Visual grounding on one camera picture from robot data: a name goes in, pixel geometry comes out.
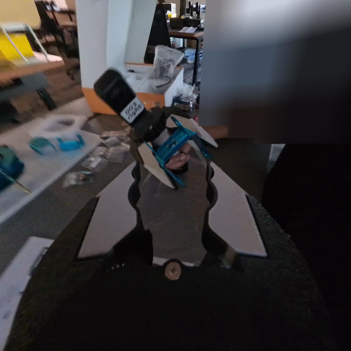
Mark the person's right hand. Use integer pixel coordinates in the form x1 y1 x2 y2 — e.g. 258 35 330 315
165 144 191 171

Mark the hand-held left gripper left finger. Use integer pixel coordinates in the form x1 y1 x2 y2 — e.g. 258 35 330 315
77 161 153 259

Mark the blue disc robot base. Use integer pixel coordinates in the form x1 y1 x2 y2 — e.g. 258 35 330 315
0 146 31 194

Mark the pile of small parts bags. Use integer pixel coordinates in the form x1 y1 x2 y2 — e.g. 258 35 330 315
62 131 133 190

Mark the grey foam board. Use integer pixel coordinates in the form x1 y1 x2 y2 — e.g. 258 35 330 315
0 114 102 223

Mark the small blue metal bracket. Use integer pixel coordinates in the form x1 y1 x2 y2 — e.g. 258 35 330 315
28 137 57 155

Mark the yellow panel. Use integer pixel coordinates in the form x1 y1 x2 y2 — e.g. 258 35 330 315
0 24 37 66

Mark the cardboard box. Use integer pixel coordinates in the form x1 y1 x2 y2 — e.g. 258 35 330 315
82 62 185 116

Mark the bubble wrap sheet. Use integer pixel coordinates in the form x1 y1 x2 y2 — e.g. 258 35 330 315
153 45 185 79

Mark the assembly instruction sheet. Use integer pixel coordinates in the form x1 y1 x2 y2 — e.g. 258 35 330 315
0 237 54 329

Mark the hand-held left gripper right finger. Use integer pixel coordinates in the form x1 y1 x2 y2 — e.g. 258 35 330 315
201 161 268 268

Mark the blue perforated metal plate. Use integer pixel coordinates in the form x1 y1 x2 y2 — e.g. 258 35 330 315
57 134 85 152

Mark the dark low bench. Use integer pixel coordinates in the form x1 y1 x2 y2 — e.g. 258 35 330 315
0 60 67 117

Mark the wooden table with black legs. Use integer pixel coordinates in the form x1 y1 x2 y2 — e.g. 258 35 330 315
168 27 205 86

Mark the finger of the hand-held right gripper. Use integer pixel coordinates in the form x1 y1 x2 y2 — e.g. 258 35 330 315
137 142 176 190
167 113 219 148

